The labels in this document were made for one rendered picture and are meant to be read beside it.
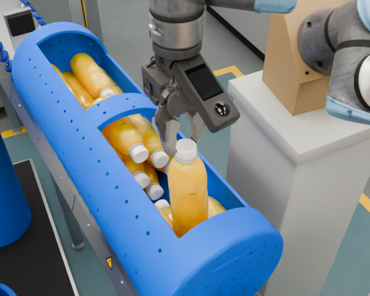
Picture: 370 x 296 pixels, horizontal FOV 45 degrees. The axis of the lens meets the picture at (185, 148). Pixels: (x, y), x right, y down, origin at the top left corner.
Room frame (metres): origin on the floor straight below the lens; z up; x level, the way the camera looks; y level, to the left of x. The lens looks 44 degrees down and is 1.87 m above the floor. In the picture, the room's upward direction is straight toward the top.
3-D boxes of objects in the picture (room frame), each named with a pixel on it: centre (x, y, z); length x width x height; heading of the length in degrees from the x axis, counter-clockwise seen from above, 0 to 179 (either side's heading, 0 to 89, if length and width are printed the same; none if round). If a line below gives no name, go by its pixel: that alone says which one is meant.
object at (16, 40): (1.52, 0.61, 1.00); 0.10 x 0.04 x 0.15; 122
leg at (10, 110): (2.08, 1.04, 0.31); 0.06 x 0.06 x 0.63; 32
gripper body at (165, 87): (0.57, 0.02, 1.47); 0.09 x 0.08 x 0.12; 32
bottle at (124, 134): (0.80, 0.16, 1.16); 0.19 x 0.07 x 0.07; 32
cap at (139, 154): (0.71, 0.10, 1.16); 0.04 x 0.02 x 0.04; 122
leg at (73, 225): (1.24, 0.52, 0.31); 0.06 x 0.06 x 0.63; 32
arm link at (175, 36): (0.56, 0.01, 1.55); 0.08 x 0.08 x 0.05
